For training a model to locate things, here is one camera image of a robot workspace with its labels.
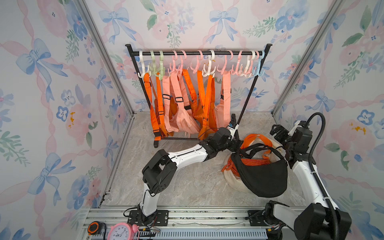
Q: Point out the beige crossbody bag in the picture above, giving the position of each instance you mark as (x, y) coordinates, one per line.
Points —
(230, 172)

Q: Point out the orange black tape measure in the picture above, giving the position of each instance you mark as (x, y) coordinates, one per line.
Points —
(96, 228)

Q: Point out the black metal garment rack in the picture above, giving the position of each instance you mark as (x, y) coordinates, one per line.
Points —
(200, 54)

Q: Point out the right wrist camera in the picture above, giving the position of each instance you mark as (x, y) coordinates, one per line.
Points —
(297, 124)

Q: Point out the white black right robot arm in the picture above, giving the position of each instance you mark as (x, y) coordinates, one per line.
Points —
(321, 219)

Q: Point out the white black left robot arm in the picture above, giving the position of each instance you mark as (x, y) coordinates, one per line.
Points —
(160, 170)

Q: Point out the black crossbody bag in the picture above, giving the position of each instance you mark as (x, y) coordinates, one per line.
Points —
(268, 181)

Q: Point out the white plastic hook middle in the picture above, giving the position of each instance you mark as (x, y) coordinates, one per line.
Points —
(209, 71)

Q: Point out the pink crossbody bag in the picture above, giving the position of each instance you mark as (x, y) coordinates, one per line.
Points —
(224, 107)

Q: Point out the orange sling bag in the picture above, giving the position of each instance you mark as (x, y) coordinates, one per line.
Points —
(207, 116)

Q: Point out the light blue plastic hook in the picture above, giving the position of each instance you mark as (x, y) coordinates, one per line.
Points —
(257, 72)

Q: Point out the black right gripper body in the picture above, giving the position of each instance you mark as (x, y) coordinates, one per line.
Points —
(283, 138)

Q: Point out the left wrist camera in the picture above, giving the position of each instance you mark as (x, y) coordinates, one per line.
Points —
(233, 126)

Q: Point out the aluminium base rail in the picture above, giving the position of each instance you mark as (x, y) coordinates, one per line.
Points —
(191, 223)

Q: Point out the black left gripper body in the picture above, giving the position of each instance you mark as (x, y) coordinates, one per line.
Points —
(233, 146)

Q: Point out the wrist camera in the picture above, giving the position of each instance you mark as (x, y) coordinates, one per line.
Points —
(233, 126)
(297, 124)

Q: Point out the pink alarm clock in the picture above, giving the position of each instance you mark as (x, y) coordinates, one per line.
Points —
(124, 231)

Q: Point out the white plastic hook left end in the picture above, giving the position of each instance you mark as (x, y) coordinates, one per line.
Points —
(144, 69)

